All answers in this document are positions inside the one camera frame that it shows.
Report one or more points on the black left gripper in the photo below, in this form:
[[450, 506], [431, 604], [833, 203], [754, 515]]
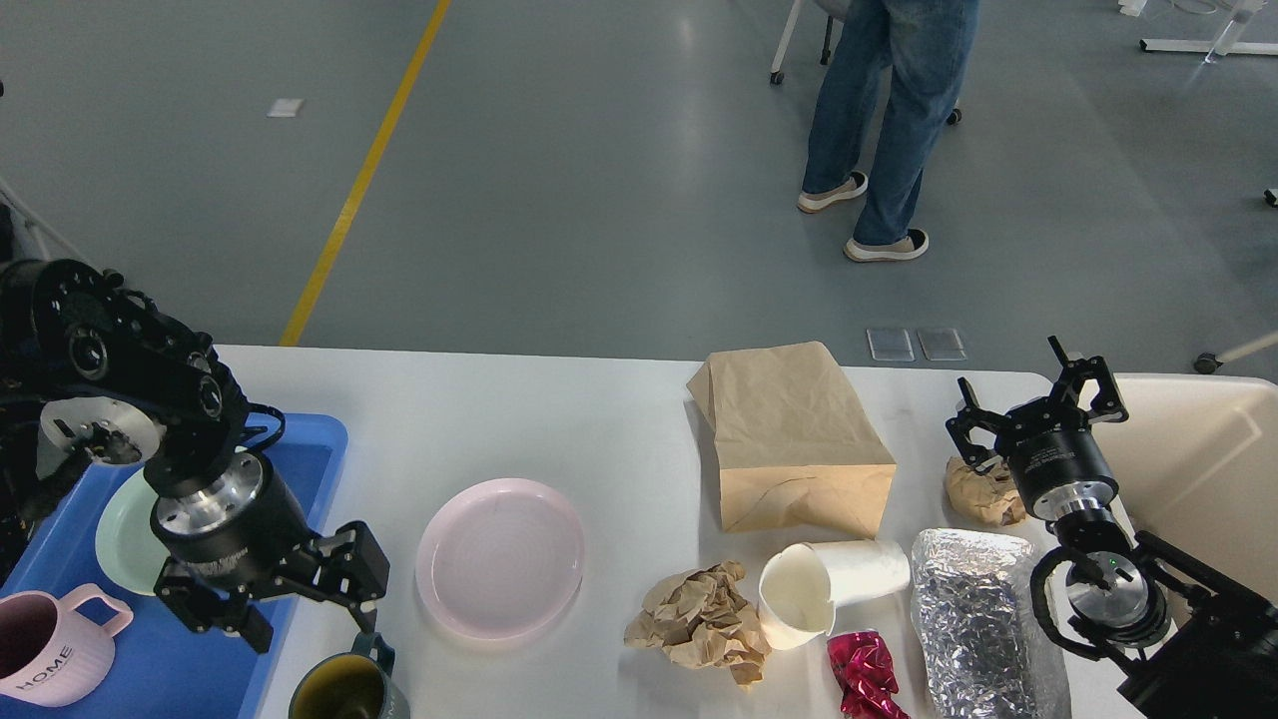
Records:
[[246, 527]]

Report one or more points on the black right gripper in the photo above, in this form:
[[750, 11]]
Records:
[[1047, 444]]

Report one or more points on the teal mug yellow inside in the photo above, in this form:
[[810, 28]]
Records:
[[353, 684]]

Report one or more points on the pink plate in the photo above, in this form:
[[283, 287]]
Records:
[[501, 561]]

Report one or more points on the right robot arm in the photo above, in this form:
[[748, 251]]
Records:
[[1191, 642]]

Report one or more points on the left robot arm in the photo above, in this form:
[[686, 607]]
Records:
[[91, 371]]

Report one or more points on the small crumpled brown paper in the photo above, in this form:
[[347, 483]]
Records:
[[991, 499]]

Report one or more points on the blue plastic tray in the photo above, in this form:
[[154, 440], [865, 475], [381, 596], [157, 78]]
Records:
[[161, 669]]

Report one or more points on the beige plastic bin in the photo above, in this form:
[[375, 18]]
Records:
[[1196, 462]]

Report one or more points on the light green plate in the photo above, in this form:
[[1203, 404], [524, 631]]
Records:
[[129, 553]]

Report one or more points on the chair caster right edge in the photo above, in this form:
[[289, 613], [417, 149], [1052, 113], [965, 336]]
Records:
[[1210, 363]]

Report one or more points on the silver foil bag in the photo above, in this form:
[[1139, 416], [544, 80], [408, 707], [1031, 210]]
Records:
[[985, 654]]

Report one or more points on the pink mug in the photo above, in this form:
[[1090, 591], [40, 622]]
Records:
[[56, 650]]

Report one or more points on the brown paper bag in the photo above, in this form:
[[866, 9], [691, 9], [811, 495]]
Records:
[[793, 442]]

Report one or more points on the white paper cup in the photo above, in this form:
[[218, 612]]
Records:
[[802, 587]]

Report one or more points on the red foil wrapper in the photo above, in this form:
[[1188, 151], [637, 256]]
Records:
[[862, 665]]

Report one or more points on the crumpled brown paper ball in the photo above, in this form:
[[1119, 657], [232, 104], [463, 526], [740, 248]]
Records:
[[700, 619]]

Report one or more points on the person in blue jeans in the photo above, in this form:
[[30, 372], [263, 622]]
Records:
[[894, 80]]

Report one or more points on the white stand base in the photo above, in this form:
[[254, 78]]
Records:
[[1227, 40]]

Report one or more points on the white rolling stand left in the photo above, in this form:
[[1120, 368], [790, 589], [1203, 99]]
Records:
[[36, 238]]

